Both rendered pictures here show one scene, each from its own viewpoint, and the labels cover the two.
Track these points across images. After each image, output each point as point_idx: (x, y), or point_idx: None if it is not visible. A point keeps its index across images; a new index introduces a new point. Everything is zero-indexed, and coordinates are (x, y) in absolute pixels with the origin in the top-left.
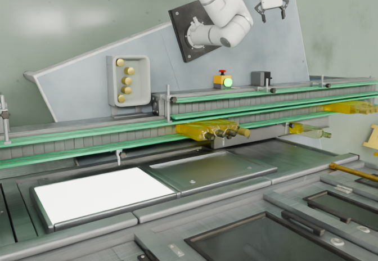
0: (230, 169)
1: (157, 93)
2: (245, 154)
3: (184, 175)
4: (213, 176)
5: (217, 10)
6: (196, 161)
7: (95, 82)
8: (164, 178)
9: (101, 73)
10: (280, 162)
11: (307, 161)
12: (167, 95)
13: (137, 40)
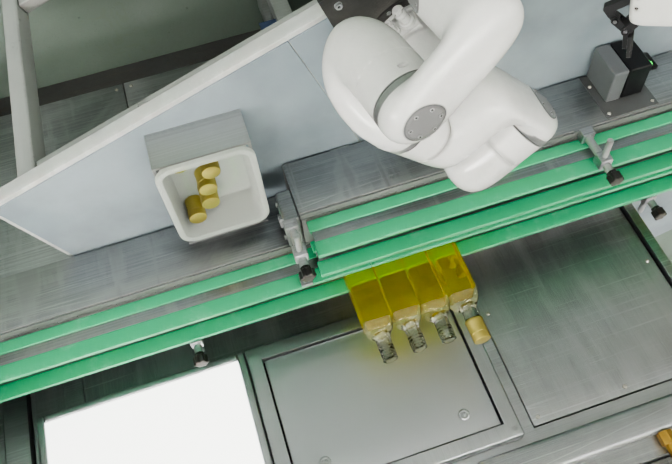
0: (422, 414)
1: (289, 184)
2: (502, 288)
3: (318, 422)
4: (374, 443)
5: (418, 160)
6: (365, 349)
7: (132, 184)
8: (274, 438)
9: (142, 167)
10: (563, 361)
11: (632, 366)
12: (295, 256)
13: (224, 82)
